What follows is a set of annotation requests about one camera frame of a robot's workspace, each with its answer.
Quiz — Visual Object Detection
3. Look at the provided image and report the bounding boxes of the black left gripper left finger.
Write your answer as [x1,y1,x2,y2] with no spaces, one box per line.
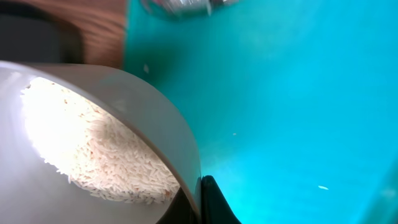
[156,188,198,224]

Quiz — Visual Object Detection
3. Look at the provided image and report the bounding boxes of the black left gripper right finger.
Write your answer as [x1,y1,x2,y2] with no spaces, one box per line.
[201,175,241,224]

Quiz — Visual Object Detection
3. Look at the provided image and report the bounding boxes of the white rice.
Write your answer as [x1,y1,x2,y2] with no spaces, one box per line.
[21,78,180,204]

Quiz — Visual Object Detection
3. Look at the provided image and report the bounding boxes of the grey bowl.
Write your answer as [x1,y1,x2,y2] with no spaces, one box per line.
[1,61,201,223]

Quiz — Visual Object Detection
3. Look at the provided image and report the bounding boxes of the black waste tray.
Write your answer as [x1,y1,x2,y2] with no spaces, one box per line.
[1,1,84,64]

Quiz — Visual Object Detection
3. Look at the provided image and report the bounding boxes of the teal serving tray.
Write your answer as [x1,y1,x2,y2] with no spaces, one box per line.
[124,0,397,223]

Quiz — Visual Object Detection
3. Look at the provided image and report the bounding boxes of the crumpled foil wrapper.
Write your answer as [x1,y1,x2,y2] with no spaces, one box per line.
[140,0,238,17]

